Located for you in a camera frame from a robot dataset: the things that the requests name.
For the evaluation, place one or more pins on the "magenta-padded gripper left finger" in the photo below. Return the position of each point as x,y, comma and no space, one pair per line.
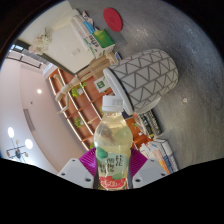
76,170

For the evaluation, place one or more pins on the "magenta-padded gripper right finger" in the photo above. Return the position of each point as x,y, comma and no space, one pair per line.
150,170

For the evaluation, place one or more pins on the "clear drink bottle white cap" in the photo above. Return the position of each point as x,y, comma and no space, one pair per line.
112,143

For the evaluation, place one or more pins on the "dark book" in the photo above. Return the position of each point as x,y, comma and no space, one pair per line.
155,125
146,123

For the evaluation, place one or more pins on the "wooden shelf unit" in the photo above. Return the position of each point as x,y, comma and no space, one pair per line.
85,110

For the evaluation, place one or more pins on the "branched ceiling lamp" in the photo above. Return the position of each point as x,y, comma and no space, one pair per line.
18,146

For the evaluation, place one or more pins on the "ceiling air vent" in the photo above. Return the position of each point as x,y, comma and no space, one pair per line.
29,120

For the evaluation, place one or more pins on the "recessed ceiling lights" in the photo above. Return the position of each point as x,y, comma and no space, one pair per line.
39,91

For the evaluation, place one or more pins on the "white mug triangle pattern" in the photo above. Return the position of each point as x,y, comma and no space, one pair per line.
146,80

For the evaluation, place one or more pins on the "grey curtain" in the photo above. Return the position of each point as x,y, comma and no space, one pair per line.
30,57

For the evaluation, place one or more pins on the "white partition black top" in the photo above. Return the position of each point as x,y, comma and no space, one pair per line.
63,43

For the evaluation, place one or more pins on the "green white box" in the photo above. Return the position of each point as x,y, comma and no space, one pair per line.
101,41

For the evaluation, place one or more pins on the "blue white tissue pack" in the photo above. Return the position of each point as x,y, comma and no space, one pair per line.
90,27

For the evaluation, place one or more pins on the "flat round red coaster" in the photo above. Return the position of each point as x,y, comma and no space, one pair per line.
112,20

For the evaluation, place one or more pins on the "white wall socket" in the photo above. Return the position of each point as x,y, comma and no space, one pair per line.
76,51

